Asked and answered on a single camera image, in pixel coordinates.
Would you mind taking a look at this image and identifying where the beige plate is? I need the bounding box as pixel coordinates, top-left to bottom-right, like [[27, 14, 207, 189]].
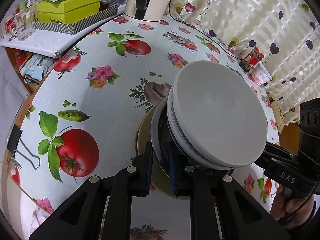
[[135, 109, 190, 201]]

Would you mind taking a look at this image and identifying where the stainless steel bowl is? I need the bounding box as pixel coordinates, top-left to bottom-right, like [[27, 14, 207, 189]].
[[150, 97, 172, 177]]

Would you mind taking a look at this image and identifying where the white bowl blue stripe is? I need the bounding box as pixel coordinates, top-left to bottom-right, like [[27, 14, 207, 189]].
[[166, 89, 235, 172]]

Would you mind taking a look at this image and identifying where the person right hand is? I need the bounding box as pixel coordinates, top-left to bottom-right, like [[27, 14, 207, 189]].
[[270, 185, 314, 230]]

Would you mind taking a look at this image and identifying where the tan knitted cloth bundle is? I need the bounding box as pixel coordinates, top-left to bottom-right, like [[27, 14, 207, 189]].
[[267, 93, 285, 134]]

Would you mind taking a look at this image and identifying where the floral vinyl tablecloth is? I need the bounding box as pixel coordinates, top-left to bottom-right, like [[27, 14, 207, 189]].
[[6, 15, 281, 240]]

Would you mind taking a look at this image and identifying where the white yogurt tub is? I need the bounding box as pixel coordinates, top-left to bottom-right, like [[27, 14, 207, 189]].
[[252, 63, 271, 86]]

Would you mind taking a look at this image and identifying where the red lid sauce jar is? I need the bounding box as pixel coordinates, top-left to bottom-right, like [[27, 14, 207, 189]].
[[239, 46, 265, 73]]

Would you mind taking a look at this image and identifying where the black binder clip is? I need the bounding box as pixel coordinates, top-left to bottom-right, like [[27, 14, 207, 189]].
[[7, 124, 41, 170]]

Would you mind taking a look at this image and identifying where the heart pattern curtain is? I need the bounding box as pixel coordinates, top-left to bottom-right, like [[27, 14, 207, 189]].
[[169, 0, 319, 124]]

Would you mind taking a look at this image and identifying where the white side shelf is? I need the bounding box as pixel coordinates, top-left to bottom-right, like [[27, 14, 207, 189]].
[[1, 17, 113, 58]]

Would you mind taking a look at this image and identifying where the chevron pattern tray box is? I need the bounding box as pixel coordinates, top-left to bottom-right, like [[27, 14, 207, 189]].
[[35, 5, 119, 35]]

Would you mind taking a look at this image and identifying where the white electric kettle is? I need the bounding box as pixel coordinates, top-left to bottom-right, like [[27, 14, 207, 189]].
[[123, 0, 170, 25]]

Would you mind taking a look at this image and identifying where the lime green box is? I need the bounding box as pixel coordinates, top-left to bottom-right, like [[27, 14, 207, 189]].
[[36, 0, 102, 23]]

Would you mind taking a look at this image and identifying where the glass mug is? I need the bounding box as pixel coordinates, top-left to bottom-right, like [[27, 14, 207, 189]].
[[14, 9, 35, 41]]

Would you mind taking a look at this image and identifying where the black power cable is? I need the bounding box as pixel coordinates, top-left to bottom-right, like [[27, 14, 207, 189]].
[[167, 0, 243, 61]]

